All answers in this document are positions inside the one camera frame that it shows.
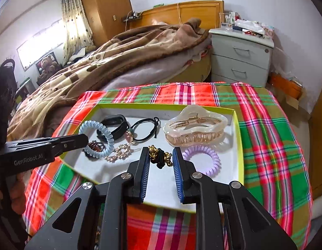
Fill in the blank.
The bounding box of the tall wooden wardrobe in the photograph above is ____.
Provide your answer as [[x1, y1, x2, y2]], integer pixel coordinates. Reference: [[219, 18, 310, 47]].
[[82, 0, 132, 47]]

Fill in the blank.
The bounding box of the brown patterned blanket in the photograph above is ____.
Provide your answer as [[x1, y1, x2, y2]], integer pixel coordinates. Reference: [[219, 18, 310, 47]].
[[7, 18, 208, 141]]

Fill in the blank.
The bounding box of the teddy bear picture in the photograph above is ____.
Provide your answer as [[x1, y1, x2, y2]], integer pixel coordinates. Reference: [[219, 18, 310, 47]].
[[36, 52, 62, 86]]

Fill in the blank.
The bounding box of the rose gold hair clip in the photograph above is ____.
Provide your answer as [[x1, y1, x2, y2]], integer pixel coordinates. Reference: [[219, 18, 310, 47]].
[[105, 141, 135, 163]]

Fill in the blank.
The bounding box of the wooden headboard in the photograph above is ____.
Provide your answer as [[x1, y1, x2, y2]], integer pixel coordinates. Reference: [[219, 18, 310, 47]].
[[128, 0, 224, 29]]

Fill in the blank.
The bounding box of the dark beaded hair accessory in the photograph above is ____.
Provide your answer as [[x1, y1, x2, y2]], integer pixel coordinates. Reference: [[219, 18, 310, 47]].
[[83, 141, 106, 159]]

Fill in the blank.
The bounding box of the power strip on headboard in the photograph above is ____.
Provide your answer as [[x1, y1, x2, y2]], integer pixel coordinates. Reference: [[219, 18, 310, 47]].
[[121, 11, 142, 23]]

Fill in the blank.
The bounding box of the clear glass cup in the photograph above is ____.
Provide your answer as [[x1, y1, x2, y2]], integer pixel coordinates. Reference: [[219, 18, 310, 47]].
[[219, 12, 232, 30]]

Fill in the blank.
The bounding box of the wooden closet door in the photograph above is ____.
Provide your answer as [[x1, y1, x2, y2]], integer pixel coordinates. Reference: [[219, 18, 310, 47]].
[[308, 89, 322, 199]]

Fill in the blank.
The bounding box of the purple spiral hair tie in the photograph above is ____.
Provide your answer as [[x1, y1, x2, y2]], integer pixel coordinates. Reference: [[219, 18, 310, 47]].
[[182, 144, 221, 177]]

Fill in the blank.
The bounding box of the light blue spiral hair tie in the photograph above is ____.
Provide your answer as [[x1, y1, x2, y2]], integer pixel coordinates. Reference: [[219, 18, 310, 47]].
[[78, 120, 115, 159]]

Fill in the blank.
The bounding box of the person left hand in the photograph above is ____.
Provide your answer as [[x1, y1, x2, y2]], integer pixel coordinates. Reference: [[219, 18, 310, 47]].
[[10, 173, 26, 215]]

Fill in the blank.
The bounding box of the black gold beaded hair tie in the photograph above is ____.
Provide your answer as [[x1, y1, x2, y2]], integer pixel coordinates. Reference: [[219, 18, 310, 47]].
[[148, 144, 174, 170]]

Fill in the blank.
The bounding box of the translucent pink hair claw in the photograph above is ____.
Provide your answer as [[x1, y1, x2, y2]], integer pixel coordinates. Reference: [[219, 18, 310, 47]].
[[163, 105, 228, 147]]

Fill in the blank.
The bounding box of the black fitness band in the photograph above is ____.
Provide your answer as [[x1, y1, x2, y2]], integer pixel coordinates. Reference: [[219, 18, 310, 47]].
[[101, 115, 129, 141]]

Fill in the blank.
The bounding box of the grey bedside drawer cabinet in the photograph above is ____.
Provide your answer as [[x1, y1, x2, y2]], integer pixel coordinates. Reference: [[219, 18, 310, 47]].
[[209, 28, 274, 87]]

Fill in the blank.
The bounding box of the yellow-green shallow box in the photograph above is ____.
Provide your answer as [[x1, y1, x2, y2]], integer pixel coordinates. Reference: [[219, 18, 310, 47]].
[[59, 103, 244, 213]]

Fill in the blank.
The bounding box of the side shelf with items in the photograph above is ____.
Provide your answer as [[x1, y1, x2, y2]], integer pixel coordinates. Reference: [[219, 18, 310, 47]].
[[15, 77, 36, 104]]

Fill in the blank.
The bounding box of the clutter on bedside cabinet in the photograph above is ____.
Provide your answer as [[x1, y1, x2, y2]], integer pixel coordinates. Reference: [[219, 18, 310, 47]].
[[225, 11, 275, 39]]

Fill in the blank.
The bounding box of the orange storage box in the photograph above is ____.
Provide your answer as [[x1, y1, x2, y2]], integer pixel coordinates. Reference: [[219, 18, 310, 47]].
[[268, 72, 302, 100]]

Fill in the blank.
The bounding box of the patterned window curtain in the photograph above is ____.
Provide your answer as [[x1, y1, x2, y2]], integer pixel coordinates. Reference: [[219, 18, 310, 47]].
[[61, 0, 94, 64]]

